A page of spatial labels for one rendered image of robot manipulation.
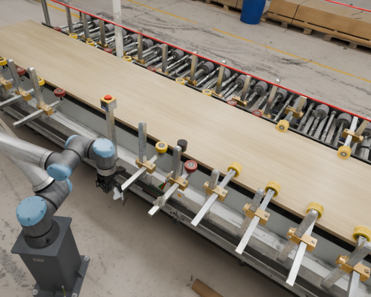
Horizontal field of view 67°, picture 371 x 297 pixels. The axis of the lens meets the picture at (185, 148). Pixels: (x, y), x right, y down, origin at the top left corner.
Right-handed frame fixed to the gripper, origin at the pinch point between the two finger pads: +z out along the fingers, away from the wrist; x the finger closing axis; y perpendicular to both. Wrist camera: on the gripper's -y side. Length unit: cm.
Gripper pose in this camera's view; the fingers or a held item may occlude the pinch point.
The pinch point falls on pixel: (113, 192)
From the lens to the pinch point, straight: 159.3
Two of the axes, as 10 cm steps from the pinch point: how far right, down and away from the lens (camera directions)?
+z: -1.0, 7.2, 6.8
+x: 8.3, 4.4, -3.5
